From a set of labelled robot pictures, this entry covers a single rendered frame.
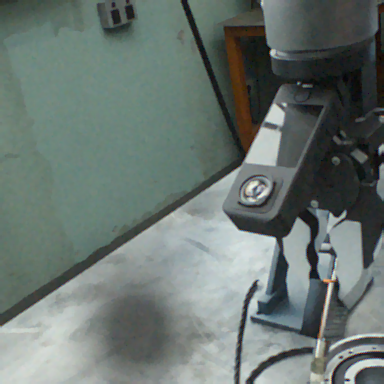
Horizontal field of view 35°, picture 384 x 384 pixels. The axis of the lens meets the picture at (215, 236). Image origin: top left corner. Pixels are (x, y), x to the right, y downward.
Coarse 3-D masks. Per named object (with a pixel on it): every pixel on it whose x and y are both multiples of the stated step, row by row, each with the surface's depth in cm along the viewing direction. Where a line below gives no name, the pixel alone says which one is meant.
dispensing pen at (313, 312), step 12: (336, 264) 50; (336, 276) 50; (312, 288) 50; (324, 288) 49; (312, 300) 49; (324, 300) 49; (312, 312) 49; (312, 324) 49; (312, 336) 49; (324, 348) 50; (312, 360) 51; (324, 360) 50; (312, 372) 51; (324, 372) 51
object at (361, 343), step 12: (360, 336) 60; (372, 336) 60; (336, 348) 59; (348, 348) 60; (360, 348) 60; (336, 360) 59; (372, 360) 58; (348, 372) 57; (360, 372) 58; (372, 372) 58
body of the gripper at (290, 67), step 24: (360, 48) 40; (288, 72) 41; (312, 72) 40; (336, 72) 40; (360, 72) 45; (360, 96) 45; (360, 120) 46; (336, 144) 43; (360, 144) 44; (336, 168) 43; (360, 168) 44; (312, 192) 45; (336, 192) 44; (360, 192) 43; (336, 216) 46
